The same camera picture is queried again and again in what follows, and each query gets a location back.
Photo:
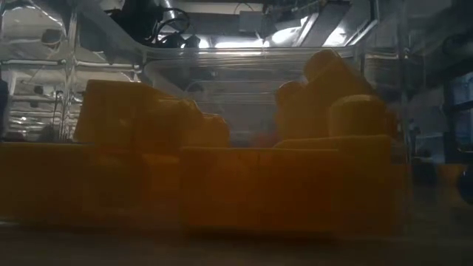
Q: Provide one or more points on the yellow toy block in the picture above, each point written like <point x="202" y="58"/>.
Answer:
<point x="74" y="184"/>
<point x="118" y="111"/>
<point x="321" y="96"/>

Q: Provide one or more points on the grey ceiling box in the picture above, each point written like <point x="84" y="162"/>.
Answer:
<point x="251" y="22"/>

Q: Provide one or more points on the white storage shelf rack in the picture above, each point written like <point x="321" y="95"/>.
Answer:
<point x="33" y="63"/>

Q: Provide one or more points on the silver ceiling duct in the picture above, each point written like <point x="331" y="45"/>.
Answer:
<point x="168" y="11"/>

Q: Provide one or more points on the yellow block with stud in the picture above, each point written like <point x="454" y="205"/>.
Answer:
<point x="362" y="166"/>

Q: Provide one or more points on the dark round object yellow band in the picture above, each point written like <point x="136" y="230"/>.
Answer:
<point x="51" y="36"/>

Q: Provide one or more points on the yellow wedge block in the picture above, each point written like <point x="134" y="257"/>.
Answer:
<point x="258" y="192"/>

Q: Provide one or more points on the bluish window pane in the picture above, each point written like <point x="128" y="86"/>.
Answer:
<point x="462" y="88"/>

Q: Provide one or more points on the clear plastic bin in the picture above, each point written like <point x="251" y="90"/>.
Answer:
<point x="236" y="86"/>
<point x="258" y="251"/>

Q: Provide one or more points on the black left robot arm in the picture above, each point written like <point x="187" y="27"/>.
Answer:
<point x="148" y="22"/>

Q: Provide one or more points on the long blue toy block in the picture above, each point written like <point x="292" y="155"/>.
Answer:
<point x="466" y="186"/>

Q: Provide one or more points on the ceiling tube light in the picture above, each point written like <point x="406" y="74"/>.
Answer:
<point x="203" y="43"/>
<point x="282" y="35"/>

